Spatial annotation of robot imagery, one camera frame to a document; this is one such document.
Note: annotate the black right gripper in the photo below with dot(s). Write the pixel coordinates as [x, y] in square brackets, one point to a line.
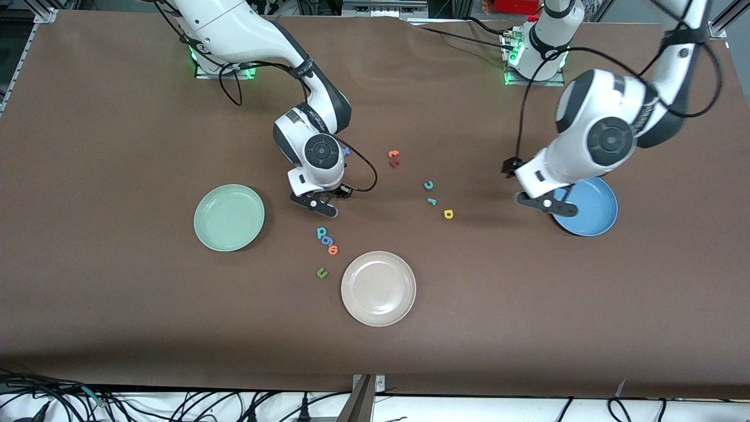
[338, 190]

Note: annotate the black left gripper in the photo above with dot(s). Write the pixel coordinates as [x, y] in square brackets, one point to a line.
[507, 166]

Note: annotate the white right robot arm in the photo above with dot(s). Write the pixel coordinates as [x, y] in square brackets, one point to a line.
[234, 29]

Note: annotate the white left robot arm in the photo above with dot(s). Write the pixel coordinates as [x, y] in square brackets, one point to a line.
[603, 135]

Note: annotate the blue plate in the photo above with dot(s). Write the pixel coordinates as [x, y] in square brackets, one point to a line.
[593, 212]

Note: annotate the green plate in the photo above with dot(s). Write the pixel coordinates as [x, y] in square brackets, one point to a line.
[229, 218]

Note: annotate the beige plate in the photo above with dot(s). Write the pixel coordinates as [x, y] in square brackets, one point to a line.
[378, 288]

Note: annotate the brown table cover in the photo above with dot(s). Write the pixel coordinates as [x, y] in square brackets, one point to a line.
[469, 334]

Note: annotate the white paper scrap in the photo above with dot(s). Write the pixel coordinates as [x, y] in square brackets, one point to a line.
[621, 387]

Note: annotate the red box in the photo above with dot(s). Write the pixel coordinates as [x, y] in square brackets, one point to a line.
[515, 6]

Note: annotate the black power plug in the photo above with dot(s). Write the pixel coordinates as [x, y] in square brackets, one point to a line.
[303, 410]

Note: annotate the grey equipment box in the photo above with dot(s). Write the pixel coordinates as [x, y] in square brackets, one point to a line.
[384, 7]

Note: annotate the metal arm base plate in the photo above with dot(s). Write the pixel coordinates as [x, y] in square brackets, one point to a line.
[202, 74]
[511, 81]

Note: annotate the grey metal table bracket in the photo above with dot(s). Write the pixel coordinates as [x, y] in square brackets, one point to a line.
[363, 398]

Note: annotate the aluminium frame corner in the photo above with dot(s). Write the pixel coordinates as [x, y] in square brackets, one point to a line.
[723, 20]

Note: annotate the aluminium frame rail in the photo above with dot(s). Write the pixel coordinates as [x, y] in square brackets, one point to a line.
[22, 58]

